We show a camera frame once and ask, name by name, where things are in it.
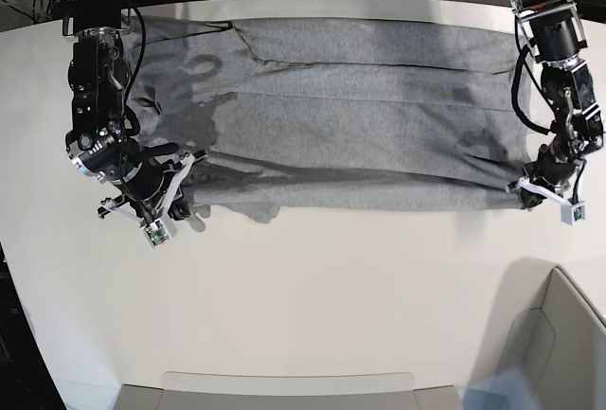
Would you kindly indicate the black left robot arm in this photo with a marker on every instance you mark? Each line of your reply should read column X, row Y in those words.
column 550, row 34

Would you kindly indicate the beige bin at right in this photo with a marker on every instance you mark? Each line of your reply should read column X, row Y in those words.
column 560, row 346

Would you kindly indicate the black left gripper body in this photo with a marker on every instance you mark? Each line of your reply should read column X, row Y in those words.
column 550, row 176

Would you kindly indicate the blue translucent plastic sheet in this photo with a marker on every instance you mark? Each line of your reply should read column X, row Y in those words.
column 509, row 389

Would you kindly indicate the beige bin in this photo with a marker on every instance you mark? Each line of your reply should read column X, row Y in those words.
column 181, row 390
column 560, row 346

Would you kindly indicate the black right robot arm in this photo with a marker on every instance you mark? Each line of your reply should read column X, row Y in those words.
column 102, row 141

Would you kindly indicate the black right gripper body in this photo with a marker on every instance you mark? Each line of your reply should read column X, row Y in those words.
column 149, row 180

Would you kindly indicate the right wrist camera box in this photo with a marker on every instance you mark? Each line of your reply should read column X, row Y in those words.
column 157, row 233

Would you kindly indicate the beige bin at bottom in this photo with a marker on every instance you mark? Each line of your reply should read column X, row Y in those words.
column 181, row 390

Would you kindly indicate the grey T-shirt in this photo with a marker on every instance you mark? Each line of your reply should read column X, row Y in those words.
column 338, row 113

